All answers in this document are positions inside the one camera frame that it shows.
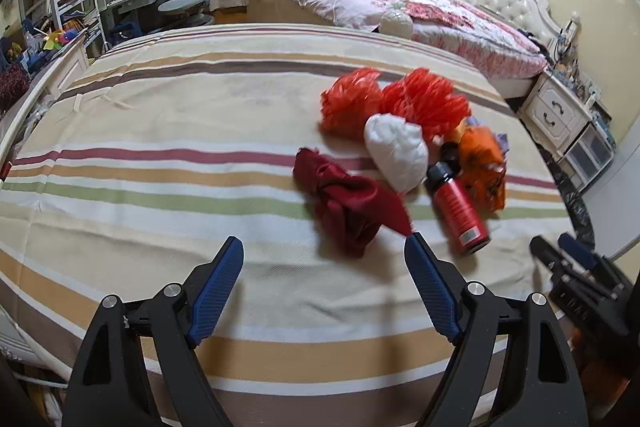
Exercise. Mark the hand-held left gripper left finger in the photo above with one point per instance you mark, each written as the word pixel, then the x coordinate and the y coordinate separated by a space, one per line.
pixel 217 292

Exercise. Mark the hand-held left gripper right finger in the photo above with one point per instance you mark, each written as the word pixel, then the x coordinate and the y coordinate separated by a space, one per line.
pixel 432 287

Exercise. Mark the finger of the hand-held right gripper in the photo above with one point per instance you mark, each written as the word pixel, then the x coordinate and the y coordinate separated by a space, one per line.
pixel 547 257
pixel 577 252

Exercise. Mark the trash bin with black bag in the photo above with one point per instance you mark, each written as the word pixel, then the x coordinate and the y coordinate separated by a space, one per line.
pixel 575 207

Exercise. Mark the dark red cloth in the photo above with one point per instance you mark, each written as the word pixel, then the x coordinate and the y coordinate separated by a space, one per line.
pixel 345 202

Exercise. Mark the white plastic bag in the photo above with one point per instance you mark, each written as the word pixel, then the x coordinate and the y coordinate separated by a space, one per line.
pixel 395 152

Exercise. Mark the red foam net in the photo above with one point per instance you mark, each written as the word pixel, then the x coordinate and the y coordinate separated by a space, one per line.
pixel 425 102

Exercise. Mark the orange-red plastic bag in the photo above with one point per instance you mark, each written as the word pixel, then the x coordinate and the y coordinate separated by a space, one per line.
pixel 350 102

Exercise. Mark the person's right forearm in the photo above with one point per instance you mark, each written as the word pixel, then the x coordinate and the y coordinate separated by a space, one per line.
pixel 600 377

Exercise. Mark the white wardrobe door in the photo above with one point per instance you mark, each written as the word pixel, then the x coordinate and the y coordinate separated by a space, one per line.
pixel 620 207

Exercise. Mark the red bottle with black cap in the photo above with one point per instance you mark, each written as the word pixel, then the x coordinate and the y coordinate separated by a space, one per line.
pixel 457 207

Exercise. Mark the clear plastic drawer unit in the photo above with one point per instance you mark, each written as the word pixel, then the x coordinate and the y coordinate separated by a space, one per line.
pixel 590 154

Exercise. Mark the orange crumpled packet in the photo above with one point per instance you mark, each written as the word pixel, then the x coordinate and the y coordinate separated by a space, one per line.
pixel 480 157

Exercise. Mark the purple wrapper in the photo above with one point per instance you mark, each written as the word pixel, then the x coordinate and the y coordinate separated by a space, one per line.
pixel 500 141

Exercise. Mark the white nightstand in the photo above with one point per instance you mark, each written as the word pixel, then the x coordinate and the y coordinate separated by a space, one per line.
pixel 550 107

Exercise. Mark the nightstand clutter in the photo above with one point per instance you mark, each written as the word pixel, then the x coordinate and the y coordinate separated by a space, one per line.
pixel 575 67

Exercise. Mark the white ball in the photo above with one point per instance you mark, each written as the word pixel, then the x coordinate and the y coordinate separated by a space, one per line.
pixel 396 24

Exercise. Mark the colourful toy pile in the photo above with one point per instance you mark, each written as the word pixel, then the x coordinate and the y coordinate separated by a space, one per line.
pixel 55 41

